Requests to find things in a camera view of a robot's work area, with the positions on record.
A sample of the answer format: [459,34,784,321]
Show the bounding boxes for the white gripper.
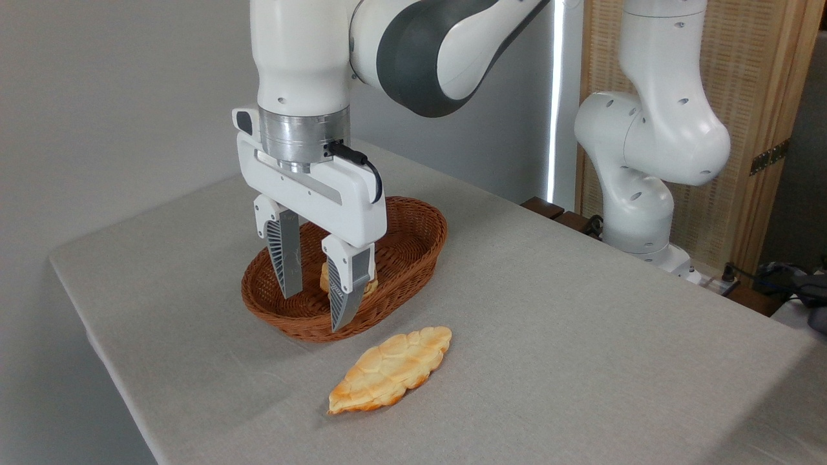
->
[232,106,388,333]

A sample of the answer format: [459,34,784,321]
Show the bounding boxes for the leaf-shaped bread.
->
[327,325,453,416]

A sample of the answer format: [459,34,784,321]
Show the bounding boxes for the small round bread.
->
[319,258,380,300]

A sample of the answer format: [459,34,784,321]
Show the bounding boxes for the brown woven wicker basket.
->
[241,196,448,344]

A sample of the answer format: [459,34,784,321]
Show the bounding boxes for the dark brown wooden blocks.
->
[520,196,603,238]

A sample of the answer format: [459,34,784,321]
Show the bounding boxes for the grey tablecloth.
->
[48,138,827,465]

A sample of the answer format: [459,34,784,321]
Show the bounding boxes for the metal screen hinge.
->
[749,138,791,177]

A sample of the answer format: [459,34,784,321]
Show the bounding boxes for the wooden rattan folding screen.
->
[574,0,827,273]

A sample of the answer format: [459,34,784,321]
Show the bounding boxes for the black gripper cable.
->
[326,140,384,205]

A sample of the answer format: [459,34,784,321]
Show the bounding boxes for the black device with cables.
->
[724,257,827,335]

